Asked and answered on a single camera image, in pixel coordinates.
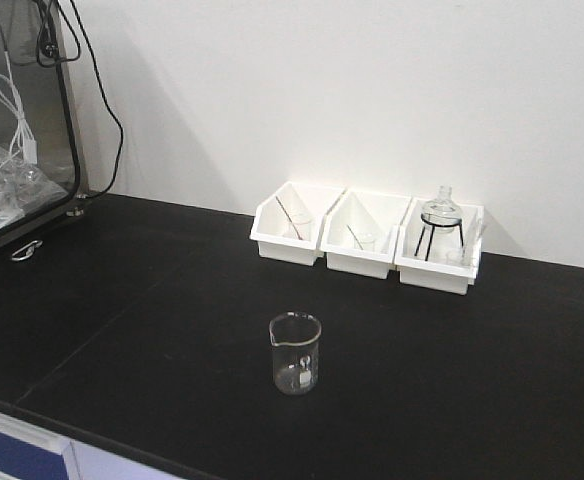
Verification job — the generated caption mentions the clear glass beaker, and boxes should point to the clear glass beaker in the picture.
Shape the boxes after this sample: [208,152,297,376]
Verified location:
[269,312,322,395]

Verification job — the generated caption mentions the left white storage bin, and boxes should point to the left white storage bin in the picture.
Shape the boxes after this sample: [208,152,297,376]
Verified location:
[249,181,345,266]

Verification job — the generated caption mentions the white storage bin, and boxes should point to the white storage bin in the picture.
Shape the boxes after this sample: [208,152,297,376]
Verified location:
[321,189,412,279]
[394,198,484,295]
[249,181,345,266]

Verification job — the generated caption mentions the small beaker in left bin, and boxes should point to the small beaker in left bin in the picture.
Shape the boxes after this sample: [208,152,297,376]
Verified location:
[286,212,313,241]

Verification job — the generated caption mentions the small beaker in bin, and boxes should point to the small beaker in bin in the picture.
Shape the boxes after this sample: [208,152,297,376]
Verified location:
[354,232,376,252]
[286,212,313,241]
[446,249,466,267]

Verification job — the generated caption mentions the stirring rod in middle bin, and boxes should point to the stirring rod in middle bin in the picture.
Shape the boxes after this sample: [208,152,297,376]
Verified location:
[346,225,363,250]

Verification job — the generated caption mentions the middle white storage bin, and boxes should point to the middle white storage bin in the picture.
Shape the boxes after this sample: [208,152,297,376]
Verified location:
[321,189,412,279]

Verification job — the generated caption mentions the small beaker in middle bin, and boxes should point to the small beaker in middle bin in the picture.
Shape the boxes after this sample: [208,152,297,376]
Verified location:
[354,232,376,252]

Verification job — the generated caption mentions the black metal tripod stand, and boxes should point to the black metal tripod stand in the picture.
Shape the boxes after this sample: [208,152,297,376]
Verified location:
[414,213,465,261]

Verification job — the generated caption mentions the right white storage bin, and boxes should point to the right white storage bin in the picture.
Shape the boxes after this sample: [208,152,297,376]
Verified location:
[394,198,484,295]

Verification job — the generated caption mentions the round bottom glass flask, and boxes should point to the round bottom glass flask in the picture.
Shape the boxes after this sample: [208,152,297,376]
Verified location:
[421,185,463,228]

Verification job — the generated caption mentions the small beaker in right bin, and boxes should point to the small beaker in right bin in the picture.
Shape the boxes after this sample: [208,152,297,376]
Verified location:
[446,249,466,267]

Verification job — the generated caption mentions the glass rods in right bin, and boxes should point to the glass rods in right bin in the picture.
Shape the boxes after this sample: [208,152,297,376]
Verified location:
[461,220,485,267]

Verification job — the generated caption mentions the glass door cabinet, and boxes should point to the glass door cabinet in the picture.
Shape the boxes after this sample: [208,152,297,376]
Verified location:
[0,1,86,247]

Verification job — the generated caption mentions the plastic bags inside cabinet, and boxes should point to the plastic bags inside cabinet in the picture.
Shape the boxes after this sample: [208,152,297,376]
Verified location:
[0,146,68,219]

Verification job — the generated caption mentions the blue white cabinet front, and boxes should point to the blue white cabinet front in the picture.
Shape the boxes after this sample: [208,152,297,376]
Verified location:
[0,413,175,480]

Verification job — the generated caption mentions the metal cabinet door handle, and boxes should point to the metal cabinet door handle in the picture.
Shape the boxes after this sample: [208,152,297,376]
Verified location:
[10,240,43,263]

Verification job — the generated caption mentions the white cable with adapter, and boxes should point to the white cable with adapter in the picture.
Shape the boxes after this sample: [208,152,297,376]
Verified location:
[0,47,39,221]

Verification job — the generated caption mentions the black power cable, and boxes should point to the black power cable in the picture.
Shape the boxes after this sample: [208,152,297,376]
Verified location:
[34,0,125,199]

